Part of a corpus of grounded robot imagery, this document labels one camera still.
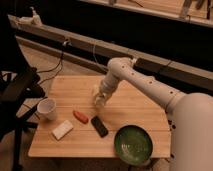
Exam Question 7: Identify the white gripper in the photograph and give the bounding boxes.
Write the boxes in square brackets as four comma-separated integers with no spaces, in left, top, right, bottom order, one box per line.
[94,82,114,107]

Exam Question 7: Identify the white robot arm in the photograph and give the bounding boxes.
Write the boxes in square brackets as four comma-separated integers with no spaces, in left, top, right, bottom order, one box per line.
[94,57,213,171]

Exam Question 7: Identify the green ceramic bowl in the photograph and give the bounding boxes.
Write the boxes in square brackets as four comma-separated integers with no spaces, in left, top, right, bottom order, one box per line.
[114,125,153,166]

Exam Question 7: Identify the white spray bottle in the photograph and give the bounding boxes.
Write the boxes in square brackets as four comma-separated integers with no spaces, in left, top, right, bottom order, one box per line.
[18,7,43,26]

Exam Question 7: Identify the orange carrot toy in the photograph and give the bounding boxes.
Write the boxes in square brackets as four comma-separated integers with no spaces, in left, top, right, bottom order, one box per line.
[73,111,89,124]

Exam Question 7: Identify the black rectangular remote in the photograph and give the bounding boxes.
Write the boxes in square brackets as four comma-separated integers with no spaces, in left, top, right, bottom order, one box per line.
[91,116,108,137]

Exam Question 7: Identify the white rectangular block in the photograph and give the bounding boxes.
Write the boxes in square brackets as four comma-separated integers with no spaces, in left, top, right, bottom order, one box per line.
[52,120,74,140]

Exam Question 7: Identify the white paper cup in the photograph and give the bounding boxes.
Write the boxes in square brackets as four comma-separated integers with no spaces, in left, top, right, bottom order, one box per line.
[37,98,57,120]

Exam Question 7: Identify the black chair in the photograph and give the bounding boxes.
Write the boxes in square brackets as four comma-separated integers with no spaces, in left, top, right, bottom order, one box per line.
[0,68,45,171]

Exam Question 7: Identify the white cable on rail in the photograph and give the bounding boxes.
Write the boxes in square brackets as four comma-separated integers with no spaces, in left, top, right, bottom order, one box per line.
[91,40,110,73]

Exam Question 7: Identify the black cable on floor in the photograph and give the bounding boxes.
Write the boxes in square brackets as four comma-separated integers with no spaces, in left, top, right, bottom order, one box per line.
[35,40,72,86]

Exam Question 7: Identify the long metal rail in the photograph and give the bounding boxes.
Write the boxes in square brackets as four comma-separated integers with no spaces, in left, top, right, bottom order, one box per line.
[9,15,213,94]

